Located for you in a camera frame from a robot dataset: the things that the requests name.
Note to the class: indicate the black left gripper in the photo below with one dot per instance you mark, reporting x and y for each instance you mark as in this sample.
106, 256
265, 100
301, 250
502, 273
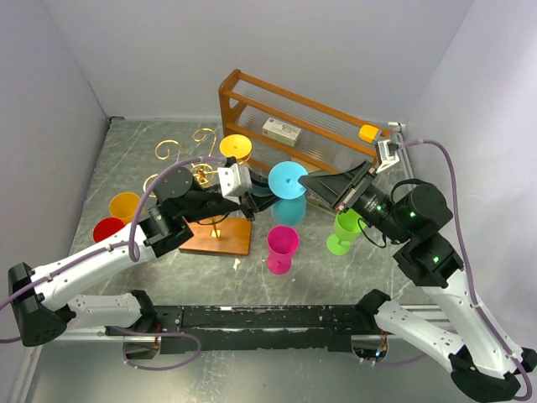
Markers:
260, 185

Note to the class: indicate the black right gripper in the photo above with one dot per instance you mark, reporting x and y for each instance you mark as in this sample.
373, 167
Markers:
333, 187

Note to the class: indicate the blue plastic wine glass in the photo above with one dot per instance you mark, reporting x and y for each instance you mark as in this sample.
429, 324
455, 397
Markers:
283, 181

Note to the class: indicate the pink plastic wine glass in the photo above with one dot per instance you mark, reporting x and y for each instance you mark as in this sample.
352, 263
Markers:
282, 243

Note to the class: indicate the yellow plastic wine glass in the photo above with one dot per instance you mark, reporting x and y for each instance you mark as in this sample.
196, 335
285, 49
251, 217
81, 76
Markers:
238, 146

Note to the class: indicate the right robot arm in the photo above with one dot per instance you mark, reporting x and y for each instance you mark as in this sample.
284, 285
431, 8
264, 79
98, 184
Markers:
483, 362

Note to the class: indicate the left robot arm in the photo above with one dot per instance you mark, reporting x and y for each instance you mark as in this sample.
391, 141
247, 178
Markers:
49, 299

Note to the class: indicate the green plastic wine glass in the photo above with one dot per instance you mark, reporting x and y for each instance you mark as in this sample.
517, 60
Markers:
347, 227

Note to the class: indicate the wooden rack base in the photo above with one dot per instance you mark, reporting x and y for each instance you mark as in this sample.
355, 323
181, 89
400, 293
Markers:
230, 237

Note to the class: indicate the wooden shelf rack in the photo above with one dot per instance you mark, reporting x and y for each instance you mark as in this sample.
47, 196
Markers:
328, 139

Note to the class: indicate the orange plastic wine glass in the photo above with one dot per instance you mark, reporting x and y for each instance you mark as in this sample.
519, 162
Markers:
123, 206

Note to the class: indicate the red plastic wine glass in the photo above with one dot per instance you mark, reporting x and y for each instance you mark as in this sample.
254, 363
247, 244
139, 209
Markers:
107, 227

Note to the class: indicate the small white card box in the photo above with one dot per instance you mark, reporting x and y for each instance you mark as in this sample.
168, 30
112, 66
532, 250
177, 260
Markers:
282, 132

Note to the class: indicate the yellow grey box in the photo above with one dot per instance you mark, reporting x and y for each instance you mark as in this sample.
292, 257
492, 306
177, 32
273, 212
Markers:
369, 133

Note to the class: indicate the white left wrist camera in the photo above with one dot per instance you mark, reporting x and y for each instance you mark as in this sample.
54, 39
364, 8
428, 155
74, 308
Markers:
235, 180

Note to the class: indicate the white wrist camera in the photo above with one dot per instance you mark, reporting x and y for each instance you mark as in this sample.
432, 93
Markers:
235, 180
387, 154

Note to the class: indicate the gold wire glass rack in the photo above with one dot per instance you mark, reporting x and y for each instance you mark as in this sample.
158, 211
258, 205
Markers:
203, 173

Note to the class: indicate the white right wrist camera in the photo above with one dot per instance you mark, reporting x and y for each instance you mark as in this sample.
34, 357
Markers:
387, 154

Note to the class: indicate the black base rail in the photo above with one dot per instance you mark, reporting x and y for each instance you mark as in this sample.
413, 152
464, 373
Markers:
335, 328

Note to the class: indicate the aluminium frame rail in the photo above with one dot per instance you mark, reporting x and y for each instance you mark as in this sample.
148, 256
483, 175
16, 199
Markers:
403, 142

